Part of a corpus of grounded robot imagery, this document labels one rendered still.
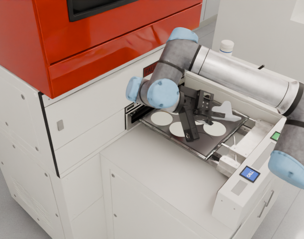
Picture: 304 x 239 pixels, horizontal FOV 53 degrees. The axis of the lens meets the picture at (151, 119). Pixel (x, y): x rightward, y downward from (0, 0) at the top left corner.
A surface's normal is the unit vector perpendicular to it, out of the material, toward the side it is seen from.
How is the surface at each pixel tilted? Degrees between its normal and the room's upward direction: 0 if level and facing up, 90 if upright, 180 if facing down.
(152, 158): 0
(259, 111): 90
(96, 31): 90
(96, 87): 90
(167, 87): 59
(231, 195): 0
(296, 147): 45
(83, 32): 90
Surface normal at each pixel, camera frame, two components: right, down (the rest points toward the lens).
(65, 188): 0.76, 0.44
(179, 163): 0.04, -0.77
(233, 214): -0.65, 0.46
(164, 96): 0.34, 0.11
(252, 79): -0.09, 0.00
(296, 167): -0.31, -0.14
